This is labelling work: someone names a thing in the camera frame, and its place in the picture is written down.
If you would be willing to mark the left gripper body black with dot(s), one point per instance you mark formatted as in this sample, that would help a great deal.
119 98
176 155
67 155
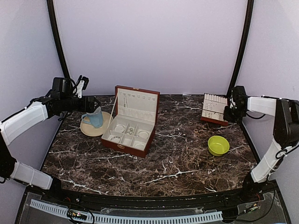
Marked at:
82 107

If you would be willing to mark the black front rail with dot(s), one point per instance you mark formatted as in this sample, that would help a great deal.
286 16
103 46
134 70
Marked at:
228 200

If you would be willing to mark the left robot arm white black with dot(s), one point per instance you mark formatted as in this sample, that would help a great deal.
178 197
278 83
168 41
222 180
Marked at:
64 96

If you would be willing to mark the black frame post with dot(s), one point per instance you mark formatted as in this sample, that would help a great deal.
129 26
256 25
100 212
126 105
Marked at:
56 36
243 43

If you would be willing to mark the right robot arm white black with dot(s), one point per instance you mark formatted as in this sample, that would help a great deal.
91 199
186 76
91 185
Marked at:
285 131

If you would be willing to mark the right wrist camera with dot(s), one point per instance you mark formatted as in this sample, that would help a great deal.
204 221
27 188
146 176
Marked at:
239 94

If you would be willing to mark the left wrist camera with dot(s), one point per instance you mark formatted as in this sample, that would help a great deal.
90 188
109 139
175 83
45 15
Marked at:
81 85

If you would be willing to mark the blue ceramic mug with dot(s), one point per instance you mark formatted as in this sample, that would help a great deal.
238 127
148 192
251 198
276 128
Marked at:
95 118

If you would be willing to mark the green plastic bowl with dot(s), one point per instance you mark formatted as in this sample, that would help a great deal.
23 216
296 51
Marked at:
218 145

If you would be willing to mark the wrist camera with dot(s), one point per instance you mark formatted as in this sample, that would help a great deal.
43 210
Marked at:
239 94
81 85

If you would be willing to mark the brown leather jewelry box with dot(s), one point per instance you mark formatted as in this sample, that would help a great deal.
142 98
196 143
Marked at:
136 109

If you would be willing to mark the beige jewelry tray insert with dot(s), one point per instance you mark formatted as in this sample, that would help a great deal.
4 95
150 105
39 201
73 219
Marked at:
213 109

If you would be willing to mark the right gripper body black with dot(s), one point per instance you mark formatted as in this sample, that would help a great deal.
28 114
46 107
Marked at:
234 115

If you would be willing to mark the silver bangle in box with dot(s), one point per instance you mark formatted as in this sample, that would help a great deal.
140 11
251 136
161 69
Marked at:
143 134

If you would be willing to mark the left black frame post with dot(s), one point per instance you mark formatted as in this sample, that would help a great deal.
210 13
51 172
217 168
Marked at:
56 36

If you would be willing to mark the right black frame post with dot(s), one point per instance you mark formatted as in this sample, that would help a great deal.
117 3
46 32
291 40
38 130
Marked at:
243 43

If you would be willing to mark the beige saucer plate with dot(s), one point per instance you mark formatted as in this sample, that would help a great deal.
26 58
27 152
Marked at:
90 130

